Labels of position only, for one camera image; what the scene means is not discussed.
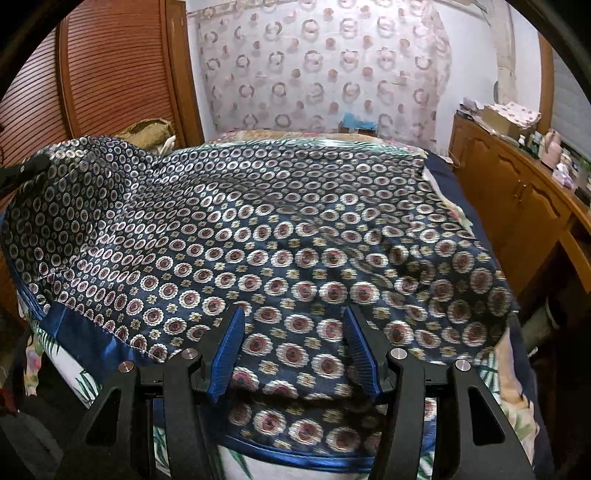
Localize navy patterned satin shirt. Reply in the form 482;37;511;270
1;136;515;472

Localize grey window blind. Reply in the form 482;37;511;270
551;51;590;160

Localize beige side curtain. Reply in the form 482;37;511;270
481;0;517;104

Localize gold brown patterned cloth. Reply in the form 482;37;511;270
115;118;176;156

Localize wooden sideboard cabinet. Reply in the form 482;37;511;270
449;114;590;296

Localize brown louvered wardrobe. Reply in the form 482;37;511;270
1;1;204;197

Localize pink kettle jug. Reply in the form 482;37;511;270
539;129;562;170

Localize floral bed blanket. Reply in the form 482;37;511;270
18;128;555;480

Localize circle pattern sheer curtain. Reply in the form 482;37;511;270
187;1;452;149

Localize green leaf print cloth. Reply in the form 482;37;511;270
22;317;260;480

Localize tissue pack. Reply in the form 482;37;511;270
552;163;576;190

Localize cardboard box floral cloth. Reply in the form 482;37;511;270
481;102;541;140

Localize blue item box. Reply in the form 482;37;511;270
339;112;379;138

